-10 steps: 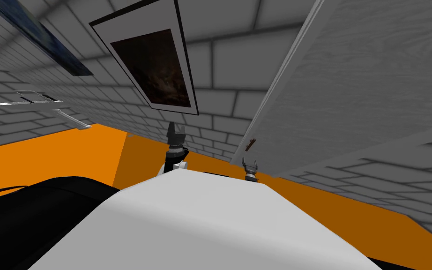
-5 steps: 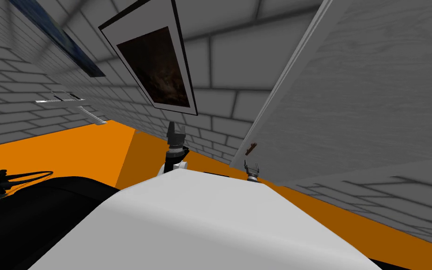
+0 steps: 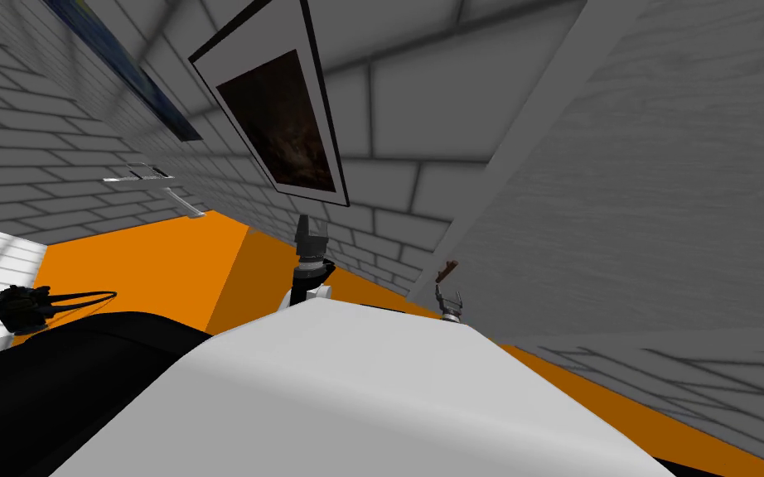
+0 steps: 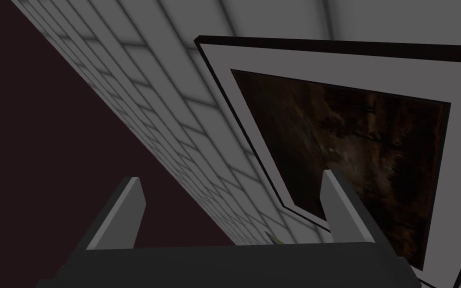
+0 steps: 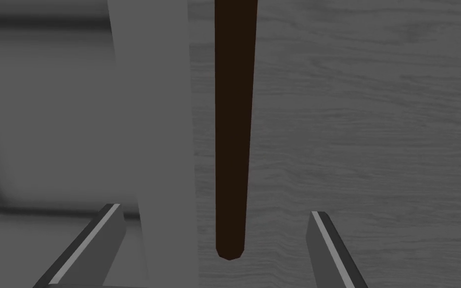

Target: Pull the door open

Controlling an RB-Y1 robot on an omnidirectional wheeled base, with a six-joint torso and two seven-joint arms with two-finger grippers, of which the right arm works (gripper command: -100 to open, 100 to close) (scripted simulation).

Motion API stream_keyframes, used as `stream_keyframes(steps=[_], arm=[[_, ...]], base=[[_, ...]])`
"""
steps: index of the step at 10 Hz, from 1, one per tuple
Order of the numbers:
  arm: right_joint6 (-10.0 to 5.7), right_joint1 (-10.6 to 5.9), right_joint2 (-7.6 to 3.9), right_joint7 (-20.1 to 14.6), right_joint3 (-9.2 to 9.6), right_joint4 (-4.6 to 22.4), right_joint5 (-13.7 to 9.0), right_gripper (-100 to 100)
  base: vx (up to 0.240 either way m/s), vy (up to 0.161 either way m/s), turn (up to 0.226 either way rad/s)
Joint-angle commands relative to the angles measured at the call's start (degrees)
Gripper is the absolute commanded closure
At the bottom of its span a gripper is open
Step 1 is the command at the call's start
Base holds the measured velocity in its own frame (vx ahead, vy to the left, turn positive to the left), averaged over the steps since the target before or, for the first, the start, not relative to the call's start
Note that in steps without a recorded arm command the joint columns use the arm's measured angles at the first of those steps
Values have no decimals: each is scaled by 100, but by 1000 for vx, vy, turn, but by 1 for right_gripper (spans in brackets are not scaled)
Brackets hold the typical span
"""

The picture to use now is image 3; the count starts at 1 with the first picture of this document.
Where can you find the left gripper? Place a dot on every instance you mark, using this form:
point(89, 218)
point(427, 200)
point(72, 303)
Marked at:
point(311, 246)

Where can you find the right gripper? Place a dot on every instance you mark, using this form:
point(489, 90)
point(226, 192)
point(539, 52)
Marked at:
point(451, 311)

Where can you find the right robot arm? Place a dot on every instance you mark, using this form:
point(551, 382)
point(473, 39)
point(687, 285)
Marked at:
point(683, 472)

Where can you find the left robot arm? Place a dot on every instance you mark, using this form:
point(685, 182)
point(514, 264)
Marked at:
point(44, 397)

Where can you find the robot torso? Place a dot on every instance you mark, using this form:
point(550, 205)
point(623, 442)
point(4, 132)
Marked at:
point(369, 397)

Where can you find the grey door leaf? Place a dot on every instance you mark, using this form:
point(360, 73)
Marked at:
point(654, 165)

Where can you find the dark picture in white frame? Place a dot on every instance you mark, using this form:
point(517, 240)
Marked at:
point(279, 126)

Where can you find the white wall rail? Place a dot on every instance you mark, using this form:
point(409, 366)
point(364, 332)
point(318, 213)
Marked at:
point(184, 203)

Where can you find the white wall bracket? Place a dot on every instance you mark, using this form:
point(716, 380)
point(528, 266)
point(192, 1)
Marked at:
point(140, 173)

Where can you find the blue wall picture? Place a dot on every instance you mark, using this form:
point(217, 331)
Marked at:
point(130, 73)

